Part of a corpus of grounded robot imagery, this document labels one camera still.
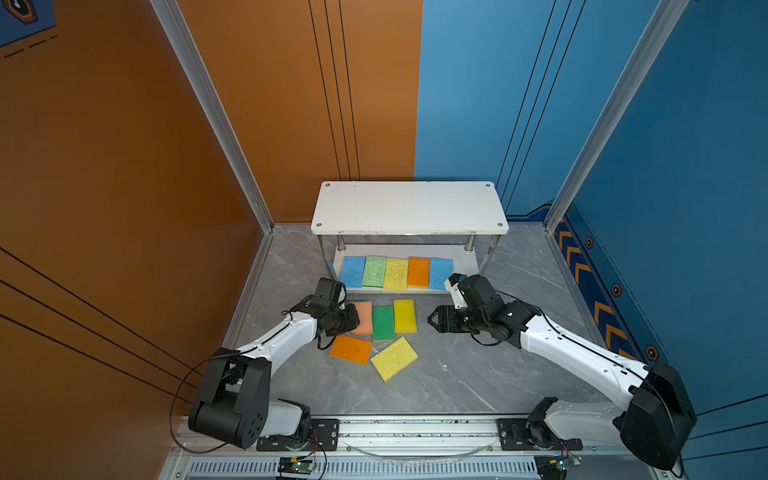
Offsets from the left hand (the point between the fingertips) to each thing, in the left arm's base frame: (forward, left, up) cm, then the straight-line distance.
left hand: (360, 317), depth 89 cm
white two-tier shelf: (+12, -25, +29) cm, 40 cm away
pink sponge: (+1, -1, -1) cm, 2 cm away
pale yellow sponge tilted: (-11, -11, -4) cm, 16 cm away
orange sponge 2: (+15, -18, +3) cm, 23 cm away
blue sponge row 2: (+16, +3, +3) cm, 16 cm away
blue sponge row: (+16, -26, +3) cm, 30 cm away
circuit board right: (-35, -49, -5) cm, 61 cm away
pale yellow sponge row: (+14, -11, +2) cm, 18 cm away
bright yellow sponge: (+3, -14, -4) cm, 15 cm away
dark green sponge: (0, -7, -3) cm, 8 cm away
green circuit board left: (-36, +13, -7) cm, 39 cm away
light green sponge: (+15, -3, +3) cm, 16 cm away
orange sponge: (-9, +2, -3) cm, 9 cm away
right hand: (-5, -20, +8) cm, 23 cm away
